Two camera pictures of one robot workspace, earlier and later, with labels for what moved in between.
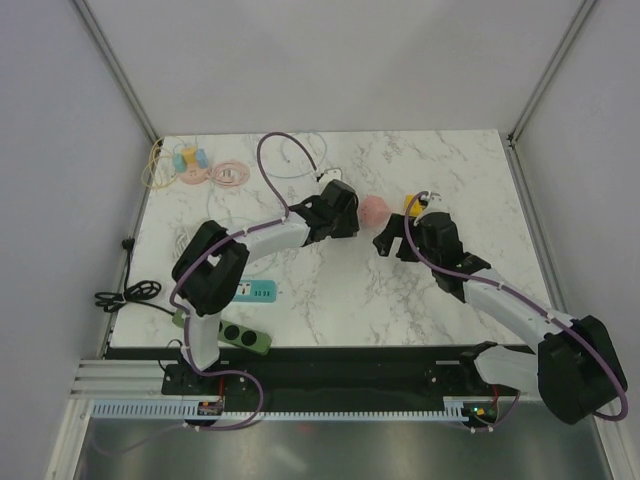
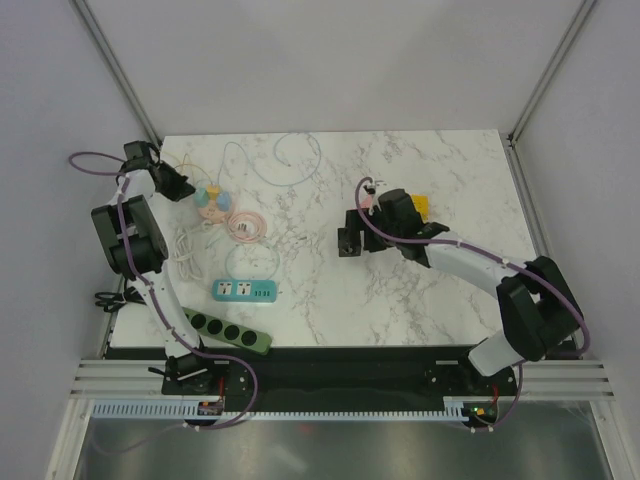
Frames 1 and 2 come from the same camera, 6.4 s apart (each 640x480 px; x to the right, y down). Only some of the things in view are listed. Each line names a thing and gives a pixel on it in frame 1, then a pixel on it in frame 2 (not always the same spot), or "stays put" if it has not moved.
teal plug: x=179 y=163 → x=201 y=197
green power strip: x=233 y=334 stays put
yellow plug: x=189 y=155 → x=212 y=192
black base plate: x=335 y=376 stays put
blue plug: x=201 y=158 → x=224 y=201
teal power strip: x=256 y=290 stays put
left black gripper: x=349 y=223 → x=182 y=188
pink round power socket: x=193 y=174 → x=212 y=214
